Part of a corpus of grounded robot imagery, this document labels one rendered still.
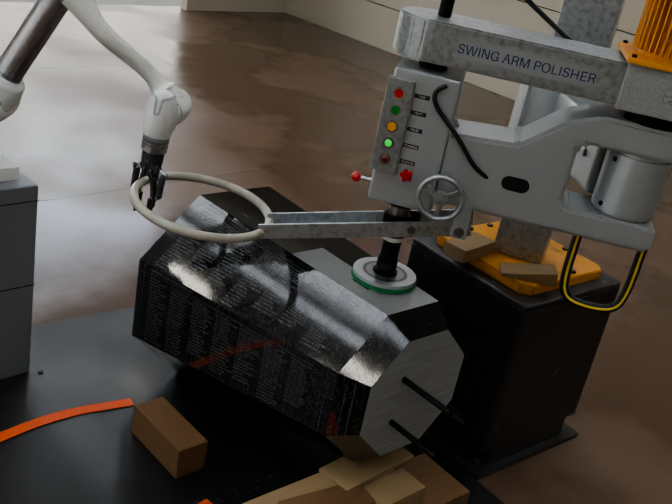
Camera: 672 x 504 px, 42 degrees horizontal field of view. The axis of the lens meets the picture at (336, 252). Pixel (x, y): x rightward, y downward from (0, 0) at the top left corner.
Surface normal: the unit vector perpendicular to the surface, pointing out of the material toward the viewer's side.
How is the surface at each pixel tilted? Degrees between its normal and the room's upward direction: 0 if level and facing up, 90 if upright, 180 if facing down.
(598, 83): 90
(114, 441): 0
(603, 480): 0
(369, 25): 90
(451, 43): 90
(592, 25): 90
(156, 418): 0
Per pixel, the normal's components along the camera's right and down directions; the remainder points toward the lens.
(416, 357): 0.65, 0.42
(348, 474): 0.18, -0.89
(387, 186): -0.20, 0.37
